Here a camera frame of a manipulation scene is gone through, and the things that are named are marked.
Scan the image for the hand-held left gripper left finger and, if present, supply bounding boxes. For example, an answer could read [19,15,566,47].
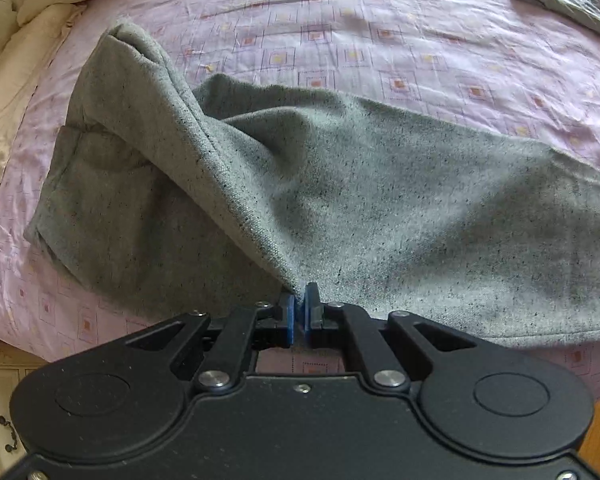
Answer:
[125,294,297,394]

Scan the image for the pink patterned bed sheet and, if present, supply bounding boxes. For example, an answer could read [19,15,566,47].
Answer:
[0,0,600,403]

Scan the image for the grey speckled pants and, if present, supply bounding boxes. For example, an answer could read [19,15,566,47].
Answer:
[24,20,600,348]

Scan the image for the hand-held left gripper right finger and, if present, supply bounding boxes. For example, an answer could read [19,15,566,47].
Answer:
[302,283,482,394]

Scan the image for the cream carved bed frame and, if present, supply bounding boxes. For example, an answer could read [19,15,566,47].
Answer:
[0,332,50,370]

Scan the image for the cream satin pillow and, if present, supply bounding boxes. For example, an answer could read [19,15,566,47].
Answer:
[0,3,87,213]

